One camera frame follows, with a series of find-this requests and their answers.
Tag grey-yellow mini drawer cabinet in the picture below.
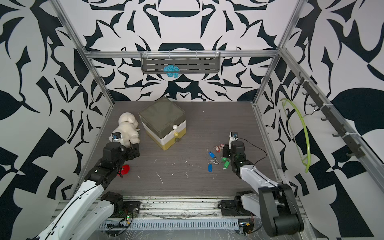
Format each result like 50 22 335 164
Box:
139 97 187 151

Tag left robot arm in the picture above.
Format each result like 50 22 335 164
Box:
34 142 140 240

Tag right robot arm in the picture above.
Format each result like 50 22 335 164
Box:
223 140 305 237

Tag red strawberry toy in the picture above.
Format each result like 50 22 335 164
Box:
120 165 130 176

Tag white plush toy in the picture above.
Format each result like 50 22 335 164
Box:
109 113 140 148

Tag teal yarn ball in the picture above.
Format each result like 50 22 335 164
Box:
164 65 180 78

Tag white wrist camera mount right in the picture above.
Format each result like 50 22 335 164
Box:
229 132 239 149

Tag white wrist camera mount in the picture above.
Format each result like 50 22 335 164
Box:
111 132 122 142
229 132 239 149

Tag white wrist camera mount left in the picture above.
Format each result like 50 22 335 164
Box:
111 132 122 142

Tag green cable loop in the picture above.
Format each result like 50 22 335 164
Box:
280 98 312 174

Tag grey wall shelf rack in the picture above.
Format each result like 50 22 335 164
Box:
140 51 221 74

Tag grey hook rail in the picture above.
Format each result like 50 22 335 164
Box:
297 72 367 159

